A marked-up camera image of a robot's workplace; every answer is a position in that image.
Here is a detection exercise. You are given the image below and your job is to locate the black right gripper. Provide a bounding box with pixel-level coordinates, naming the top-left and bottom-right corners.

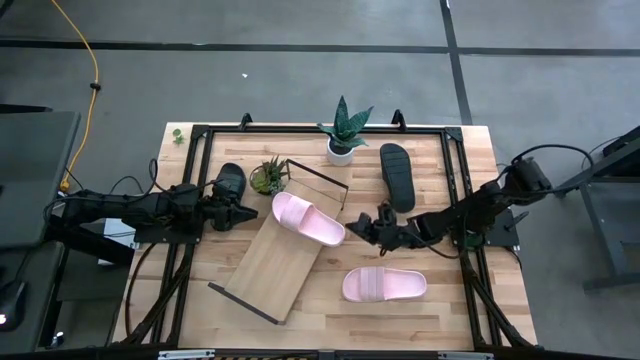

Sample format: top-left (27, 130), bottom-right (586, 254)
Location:
top-left (345, 199), bottom-right (426, 251)

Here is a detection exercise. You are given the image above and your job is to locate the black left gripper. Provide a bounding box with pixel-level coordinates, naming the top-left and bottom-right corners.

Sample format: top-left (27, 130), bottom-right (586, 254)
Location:
top-left (199, 191), bottom-right (260, 232)

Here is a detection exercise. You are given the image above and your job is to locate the black slide sandal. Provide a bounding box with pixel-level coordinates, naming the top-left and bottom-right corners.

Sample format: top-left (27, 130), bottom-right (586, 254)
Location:
top-left (214, 162), bottom-right (249, 207)
top-left (379, 143), bottom-right (417, 214)

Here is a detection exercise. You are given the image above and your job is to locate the pink slide sandal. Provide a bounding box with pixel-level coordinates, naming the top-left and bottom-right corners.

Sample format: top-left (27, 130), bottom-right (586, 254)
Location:
top-left (341, 266), bottom-right (428, 303)
top-left (271, 191), bottom-right (347, 248)

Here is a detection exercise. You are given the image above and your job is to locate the small succulent plant in pot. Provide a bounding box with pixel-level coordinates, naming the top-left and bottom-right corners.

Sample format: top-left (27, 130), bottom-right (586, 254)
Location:
top-left (248, 154), bottom-right (291, 197)

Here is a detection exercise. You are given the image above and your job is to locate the snake plant in white pot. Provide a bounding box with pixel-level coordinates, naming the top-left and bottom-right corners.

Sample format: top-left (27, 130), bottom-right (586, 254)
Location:
top-left (316, 95), bottom-right (375, 167)

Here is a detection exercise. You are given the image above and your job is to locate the white box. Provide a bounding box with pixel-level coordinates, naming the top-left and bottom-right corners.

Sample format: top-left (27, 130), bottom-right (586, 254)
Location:
top-left (102, 218), bottom-right (137, 251)

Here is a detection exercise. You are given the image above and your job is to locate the dark grey desk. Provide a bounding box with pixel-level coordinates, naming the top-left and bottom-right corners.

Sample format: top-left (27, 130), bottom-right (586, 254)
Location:
top-left (0, 104), bottom-right (81, 251)

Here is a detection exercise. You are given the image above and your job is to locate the dark metal cart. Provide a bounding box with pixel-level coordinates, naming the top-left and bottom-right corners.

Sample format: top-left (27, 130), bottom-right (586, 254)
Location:
top-left (551, 124), bottom-right (640, 291)

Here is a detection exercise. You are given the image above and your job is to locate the black computer mouse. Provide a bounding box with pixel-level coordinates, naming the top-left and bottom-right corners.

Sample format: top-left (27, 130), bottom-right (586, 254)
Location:
top-left (0, 279), bottom-right (27, 332)

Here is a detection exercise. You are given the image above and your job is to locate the wooden shelf with black frame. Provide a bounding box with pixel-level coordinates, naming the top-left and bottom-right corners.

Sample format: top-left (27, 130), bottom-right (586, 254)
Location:
top-left (207, 158), bottom-right (350, 326)

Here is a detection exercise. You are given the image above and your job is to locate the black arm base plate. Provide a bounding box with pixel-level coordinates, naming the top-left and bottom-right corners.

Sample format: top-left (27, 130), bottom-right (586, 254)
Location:
top-left (487, 208), bottom-right (521, 249)
top-left (133, 227), bottom-right (202, 245)

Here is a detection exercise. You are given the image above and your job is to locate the black metal table frame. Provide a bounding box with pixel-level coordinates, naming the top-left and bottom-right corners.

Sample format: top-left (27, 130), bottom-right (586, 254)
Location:
top-left (119, 109), bottom-right (539, 351)

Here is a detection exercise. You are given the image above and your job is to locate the silver metal bracket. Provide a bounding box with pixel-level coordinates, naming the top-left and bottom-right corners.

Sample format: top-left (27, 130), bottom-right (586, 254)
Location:
top-left (158, 349), bottom-right (216, 360)
top-left (438, 351), bottom-right (494, 360)

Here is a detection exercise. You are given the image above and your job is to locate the yellow cable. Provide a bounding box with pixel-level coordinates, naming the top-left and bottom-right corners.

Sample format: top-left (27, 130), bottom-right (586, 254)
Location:
top-left (49, 0), bottom-right (101, 194)

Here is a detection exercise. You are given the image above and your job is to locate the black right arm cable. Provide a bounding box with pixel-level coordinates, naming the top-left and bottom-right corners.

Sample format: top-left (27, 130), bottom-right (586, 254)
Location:
top-left (509, 143), bottom-right (596, 194)

